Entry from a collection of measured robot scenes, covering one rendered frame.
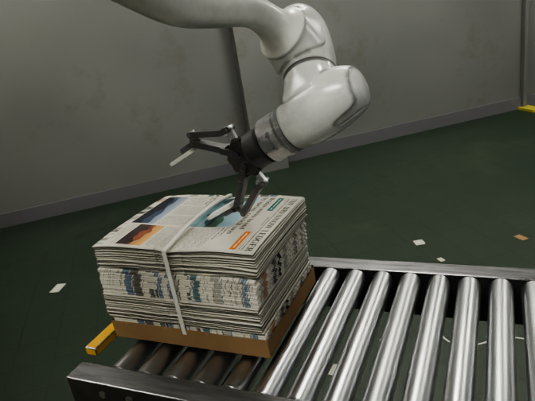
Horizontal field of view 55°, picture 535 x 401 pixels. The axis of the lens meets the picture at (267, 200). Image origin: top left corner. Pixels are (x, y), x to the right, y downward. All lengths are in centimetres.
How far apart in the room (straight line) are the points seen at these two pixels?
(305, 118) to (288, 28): 17
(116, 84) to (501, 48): 369
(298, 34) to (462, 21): 461
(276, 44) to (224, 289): 46
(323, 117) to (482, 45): 483
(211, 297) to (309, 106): 41
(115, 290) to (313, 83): 60
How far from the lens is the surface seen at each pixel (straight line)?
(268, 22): 93
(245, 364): 105
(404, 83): 524
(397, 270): 128
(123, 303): 116
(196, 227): 109
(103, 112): 459
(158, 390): 105
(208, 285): 100
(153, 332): 115
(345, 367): 101
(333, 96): 87
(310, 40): 96
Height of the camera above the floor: 144
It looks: 21 degrees down
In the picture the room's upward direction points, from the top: 9 degrees counter-clockwise
